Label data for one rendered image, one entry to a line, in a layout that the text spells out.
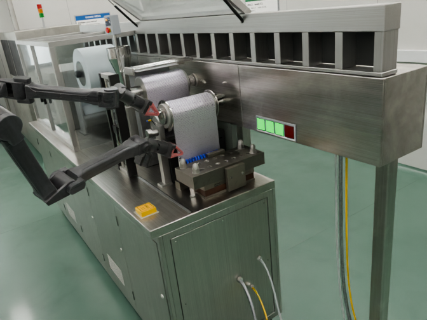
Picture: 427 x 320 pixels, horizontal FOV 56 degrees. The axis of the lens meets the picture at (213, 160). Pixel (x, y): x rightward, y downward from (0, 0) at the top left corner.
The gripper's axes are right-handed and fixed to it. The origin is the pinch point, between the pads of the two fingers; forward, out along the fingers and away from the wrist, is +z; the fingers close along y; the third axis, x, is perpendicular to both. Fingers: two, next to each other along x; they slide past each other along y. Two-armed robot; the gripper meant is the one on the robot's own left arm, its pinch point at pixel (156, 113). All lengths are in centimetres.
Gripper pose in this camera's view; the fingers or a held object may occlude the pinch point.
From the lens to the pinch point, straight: 185.9
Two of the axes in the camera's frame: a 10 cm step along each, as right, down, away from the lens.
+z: 6.8, 3.6, 6.4
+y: 5.7, 3.0, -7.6
